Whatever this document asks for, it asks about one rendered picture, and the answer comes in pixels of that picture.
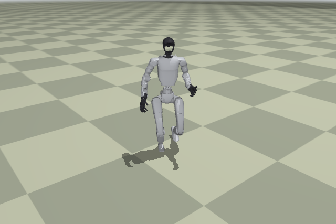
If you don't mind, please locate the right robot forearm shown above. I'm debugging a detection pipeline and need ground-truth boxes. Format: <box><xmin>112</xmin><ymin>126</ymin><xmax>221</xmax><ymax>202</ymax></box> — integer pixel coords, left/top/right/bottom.
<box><xmin>141</xmin><ymin>75</ymin><xmax>148</xmax><ymax>97</ymax></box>

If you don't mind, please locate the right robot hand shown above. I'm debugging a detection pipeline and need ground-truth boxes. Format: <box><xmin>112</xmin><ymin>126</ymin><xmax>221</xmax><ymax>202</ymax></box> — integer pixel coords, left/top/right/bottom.
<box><xmin>140</xmin><ymin>93</ymin><xmax>148</xmax><ymax>112</ymax></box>

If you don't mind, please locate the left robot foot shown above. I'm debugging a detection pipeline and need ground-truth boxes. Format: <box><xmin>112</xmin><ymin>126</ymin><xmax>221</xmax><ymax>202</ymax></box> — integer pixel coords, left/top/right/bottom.
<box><xmin>171</xmin><ymin>126</ymin><xmax>179</xmax><ymax>142</ymax></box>

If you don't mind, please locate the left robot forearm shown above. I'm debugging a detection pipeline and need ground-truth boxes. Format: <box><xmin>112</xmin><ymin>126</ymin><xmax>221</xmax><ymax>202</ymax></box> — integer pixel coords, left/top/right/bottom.
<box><xmin>184</xmin><ymin>74</ymin><xmax>191</xmax><ymax>89</ymax></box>

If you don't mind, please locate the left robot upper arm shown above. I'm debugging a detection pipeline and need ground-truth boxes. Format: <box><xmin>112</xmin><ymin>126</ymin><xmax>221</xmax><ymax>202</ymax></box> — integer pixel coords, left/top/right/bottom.
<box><xmin>178</xmin><ymin>57</ymin><xmax>189</xmax><ymax>80</ymax></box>

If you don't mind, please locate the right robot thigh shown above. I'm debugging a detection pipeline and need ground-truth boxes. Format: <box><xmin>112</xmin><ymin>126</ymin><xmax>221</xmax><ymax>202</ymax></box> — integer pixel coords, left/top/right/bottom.
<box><xmin>151</xmin><ymin>95</ymin><xmax>165</xmax><ymax>136</ymax></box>

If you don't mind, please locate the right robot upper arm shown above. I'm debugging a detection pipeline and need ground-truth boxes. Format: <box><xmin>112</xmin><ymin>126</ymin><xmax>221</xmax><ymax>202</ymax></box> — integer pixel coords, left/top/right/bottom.
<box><xmin>144</xmin><ymin>57</ymin><xmax>159</xmax><ymax>82</ymax></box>

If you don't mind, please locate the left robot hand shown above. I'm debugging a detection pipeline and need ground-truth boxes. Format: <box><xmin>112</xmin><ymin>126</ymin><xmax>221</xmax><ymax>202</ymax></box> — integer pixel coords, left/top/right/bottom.
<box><xmin>188</xmin><ymin>84</ymin><xmax>197</xmax><ymax>97</ymax></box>

